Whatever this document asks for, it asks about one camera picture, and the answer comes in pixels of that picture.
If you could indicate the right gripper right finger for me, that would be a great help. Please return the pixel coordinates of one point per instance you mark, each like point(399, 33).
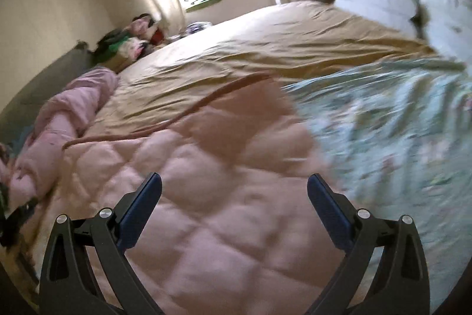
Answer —
point(384, 269)

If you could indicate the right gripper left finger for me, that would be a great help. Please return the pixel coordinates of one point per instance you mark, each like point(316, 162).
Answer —
point(68, 284)

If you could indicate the pink quilted jacket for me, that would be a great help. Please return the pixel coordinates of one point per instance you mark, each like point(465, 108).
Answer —
point(234, 231)

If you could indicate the pile of clothes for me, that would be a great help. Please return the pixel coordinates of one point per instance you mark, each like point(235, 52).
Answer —
point(121, 48)

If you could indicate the teal cartoon print blanket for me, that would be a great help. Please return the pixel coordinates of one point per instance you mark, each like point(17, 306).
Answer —
point(397, 136)

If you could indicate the grey quilted headboard cushion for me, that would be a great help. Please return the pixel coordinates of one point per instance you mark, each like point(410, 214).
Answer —
point(18, 117)

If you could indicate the tan bed sheet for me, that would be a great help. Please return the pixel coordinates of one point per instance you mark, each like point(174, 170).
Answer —
point(293, 42)

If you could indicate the white dresser with drawers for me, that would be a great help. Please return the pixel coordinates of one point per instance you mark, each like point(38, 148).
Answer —
point(446, 26)

